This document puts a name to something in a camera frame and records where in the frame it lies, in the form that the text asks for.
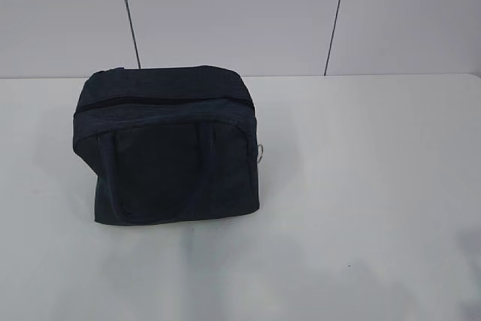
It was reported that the dark blue lunch bag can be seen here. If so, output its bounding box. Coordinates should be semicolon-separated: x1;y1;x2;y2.
73;65;260;226

